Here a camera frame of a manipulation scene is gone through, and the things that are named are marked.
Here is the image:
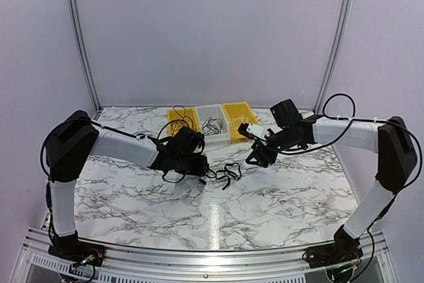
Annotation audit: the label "black strap cable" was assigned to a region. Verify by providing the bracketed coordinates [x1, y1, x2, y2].
[197, 162, 242, 192]

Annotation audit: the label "left yellow bin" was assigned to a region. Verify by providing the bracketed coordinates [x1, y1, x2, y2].
[167, 106, 200, 137]

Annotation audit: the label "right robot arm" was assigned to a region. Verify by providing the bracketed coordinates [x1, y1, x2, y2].
[238, 99, 423, 262]

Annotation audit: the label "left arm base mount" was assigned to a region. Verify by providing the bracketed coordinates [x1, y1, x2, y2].
[48, 242, 106, 266]

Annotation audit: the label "right yellow bin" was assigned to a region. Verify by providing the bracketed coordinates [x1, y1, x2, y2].
[222, 101, 258, 141]

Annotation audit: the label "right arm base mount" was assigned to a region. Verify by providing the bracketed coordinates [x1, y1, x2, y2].
[302, 243, 363, 268]

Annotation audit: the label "white thin cable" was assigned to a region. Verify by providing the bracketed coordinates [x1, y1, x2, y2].
[230, 115, 252, 130]

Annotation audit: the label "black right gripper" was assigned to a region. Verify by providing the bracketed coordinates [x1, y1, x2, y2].
[246, 127, 299, 168]

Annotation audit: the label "yellow bin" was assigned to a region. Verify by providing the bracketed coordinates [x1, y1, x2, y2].
[167, 106, 200, 137]
[222, 101, 258, 141]

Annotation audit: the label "white translucent bin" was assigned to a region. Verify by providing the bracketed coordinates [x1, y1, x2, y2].
[194, 104, 231, 146]

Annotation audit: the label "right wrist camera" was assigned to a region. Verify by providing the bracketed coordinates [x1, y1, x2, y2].
[238, 123, 272, 141]

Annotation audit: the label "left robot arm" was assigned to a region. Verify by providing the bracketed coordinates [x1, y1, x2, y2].
[40, 110, 209, 260]

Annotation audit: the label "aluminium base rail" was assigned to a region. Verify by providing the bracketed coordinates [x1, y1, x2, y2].
[11, 228, 398, 282]

